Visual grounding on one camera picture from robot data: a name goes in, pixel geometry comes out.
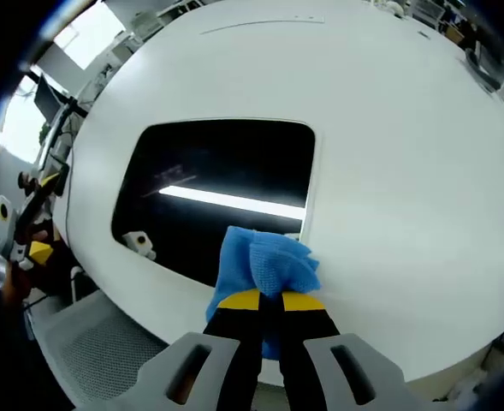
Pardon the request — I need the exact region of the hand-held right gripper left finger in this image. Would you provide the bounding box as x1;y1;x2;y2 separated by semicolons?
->
133;289;264;411

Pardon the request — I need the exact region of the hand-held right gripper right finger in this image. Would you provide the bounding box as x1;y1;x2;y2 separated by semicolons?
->
278;291;412;411

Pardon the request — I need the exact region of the blue cleaning cloth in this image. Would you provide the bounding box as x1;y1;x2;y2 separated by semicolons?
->
204;224;323;361

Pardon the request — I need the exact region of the grey mesh office chair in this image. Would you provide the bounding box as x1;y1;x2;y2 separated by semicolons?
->
31;289;174;406

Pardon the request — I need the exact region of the dark grey object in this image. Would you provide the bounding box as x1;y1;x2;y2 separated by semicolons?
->
464;43;504;92

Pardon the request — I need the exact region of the black cable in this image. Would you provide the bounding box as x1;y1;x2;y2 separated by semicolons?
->
64;147;76;243

